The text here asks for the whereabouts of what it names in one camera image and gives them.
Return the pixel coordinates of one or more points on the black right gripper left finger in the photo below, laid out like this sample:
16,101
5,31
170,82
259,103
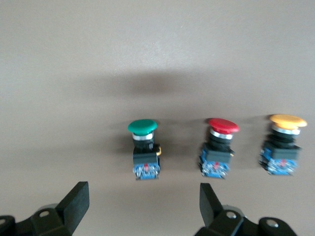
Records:
73,204

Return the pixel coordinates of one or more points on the yellow mushroom push button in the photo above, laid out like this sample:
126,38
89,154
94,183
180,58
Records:
281,152

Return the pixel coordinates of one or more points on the green mushroom push button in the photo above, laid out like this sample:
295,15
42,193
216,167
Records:
144,152

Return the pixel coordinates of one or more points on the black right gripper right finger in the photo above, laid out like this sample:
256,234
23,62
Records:
211,209

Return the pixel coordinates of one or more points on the red mushroom push button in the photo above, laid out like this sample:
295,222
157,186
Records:
217,152

